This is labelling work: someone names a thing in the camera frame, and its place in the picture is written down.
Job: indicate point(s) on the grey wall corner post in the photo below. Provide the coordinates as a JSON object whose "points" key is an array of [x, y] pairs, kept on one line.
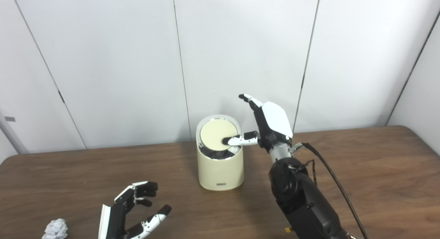
{"points": [[13, 137]]}

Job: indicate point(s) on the white paper ball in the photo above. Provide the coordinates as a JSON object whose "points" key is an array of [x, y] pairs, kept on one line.
{"points": [[55, 229]]}

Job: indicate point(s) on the small grey wall tag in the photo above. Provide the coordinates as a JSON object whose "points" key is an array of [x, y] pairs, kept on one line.
{"points": [[10, 118]]}

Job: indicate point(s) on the round cream bin lid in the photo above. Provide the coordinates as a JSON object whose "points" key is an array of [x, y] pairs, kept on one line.
{"points": [[213, 134]]}

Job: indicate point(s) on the white and black right hand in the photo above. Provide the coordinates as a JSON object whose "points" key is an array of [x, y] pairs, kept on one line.
{"points": [[275, 122]]}

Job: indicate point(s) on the cream-colored cylindrical bin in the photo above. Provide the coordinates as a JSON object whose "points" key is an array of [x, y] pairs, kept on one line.
{"points": [[220, 173]]}

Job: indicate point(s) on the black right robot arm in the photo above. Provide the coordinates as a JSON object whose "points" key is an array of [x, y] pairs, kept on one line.
{"points": [[302, 197]]}

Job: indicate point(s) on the black bin liner bag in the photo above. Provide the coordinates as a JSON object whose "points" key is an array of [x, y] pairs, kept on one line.
{"points": [[215, 155]]}

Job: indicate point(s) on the white and black left hand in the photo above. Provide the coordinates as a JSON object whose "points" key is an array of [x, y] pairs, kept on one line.
{"points": [[117, 218]]}

